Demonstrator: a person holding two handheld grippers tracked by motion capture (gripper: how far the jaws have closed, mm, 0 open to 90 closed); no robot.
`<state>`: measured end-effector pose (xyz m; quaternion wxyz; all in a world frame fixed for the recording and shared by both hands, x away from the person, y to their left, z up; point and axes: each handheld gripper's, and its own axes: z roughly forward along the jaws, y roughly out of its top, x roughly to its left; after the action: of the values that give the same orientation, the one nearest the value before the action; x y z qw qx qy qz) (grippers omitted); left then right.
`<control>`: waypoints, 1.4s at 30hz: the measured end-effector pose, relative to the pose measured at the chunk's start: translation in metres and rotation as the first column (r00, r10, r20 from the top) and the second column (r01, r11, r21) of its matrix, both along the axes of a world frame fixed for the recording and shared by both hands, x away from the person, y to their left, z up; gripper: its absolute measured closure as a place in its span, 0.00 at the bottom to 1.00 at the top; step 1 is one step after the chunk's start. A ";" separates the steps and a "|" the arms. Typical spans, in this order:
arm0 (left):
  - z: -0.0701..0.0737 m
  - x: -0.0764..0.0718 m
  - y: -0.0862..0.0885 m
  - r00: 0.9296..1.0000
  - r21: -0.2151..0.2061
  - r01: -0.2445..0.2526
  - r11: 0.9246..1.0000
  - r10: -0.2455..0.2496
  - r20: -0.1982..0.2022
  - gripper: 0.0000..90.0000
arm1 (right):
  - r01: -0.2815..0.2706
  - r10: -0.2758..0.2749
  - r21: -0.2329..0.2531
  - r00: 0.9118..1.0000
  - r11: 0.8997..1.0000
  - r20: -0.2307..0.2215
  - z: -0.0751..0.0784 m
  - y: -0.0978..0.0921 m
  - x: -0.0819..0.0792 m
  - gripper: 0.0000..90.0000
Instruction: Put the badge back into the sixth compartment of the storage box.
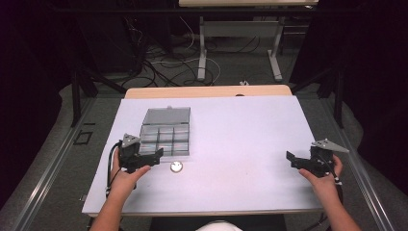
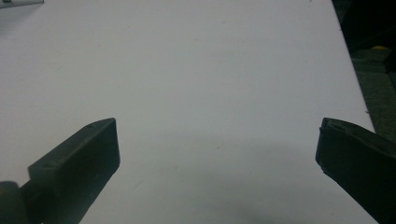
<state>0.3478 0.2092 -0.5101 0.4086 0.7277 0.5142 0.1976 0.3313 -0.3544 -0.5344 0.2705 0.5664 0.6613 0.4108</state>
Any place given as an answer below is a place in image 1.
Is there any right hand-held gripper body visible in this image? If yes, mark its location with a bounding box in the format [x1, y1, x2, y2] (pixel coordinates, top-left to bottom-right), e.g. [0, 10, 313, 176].
[308, 138, 350, 178]

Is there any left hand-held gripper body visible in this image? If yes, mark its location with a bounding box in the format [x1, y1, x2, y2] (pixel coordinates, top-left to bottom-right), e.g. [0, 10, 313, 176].
[117, 133, 152, 174]

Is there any person's right hand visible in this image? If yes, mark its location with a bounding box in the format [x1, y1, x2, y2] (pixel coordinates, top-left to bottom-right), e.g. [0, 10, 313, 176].
[298, 154, 344, 196]

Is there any person's left hand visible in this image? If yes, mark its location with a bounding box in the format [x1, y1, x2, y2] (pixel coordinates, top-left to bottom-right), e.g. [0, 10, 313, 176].
[109, 157, 152, 198]

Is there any small round silver disc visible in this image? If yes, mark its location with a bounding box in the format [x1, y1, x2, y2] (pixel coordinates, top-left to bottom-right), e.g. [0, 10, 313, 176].
[169, 160, 184, 173]

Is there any clear plastic compartment box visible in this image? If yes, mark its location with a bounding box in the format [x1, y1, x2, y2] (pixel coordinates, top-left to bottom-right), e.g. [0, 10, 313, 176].
[139, 105, 191, 158]

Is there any white table mat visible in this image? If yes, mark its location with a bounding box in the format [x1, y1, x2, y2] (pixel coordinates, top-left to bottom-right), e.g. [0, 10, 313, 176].
[81, 94, 323, 216]

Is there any black metal stand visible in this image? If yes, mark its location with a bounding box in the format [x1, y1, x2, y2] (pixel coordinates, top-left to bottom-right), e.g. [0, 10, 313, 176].
[290, 62, 346, 130]
[70, 65, 128, 129]

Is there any wooden table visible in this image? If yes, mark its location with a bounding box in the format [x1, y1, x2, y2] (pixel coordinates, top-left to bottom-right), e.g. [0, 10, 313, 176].
[81, 84, 323, 218]

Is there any person's white garment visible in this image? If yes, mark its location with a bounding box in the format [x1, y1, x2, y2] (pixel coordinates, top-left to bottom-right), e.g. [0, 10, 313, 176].
[194, 219, 244, 231]

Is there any white metal-legged desk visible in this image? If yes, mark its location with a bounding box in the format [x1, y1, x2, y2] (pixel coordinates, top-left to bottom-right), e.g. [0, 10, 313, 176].
[178, 0, 319, 83]

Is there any left hand-held gripper black cable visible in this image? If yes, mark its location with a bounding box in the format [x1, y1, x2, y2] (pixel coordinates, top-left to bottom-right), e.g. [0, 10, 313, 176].
[106, 141, 123, 197]

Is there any hand-held gripper black cable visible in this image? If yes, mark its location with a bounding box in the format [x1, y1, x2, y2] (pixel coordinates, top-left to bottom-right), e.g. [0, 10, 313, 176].
[306, 156, 344, 231]
[106, 141, 123, 197]

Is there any right hand-held gripper black cable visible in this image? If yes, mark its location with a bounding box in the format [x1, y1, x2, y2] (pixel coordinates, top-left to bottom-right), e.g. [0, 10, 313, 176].
[306, 156, 344, 231]

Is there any aluminium floor rail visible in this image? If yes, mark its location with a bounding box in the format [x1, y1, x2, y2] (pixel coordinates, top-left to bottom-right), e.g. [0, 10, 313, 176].
[9, 97, 98, 231]
[319, 95, 396, 231]

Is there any bundle of black floor cables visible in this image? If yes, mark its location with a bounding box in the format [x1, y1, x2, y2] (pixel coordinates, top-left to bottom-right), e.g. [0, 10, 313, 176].
[121, 15, 262, 89]

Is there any white floor cable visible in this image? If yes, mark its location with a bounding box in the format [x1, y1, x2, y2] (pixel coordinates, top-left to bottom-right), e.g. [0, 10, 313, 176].
[149, 15, 223, 85]

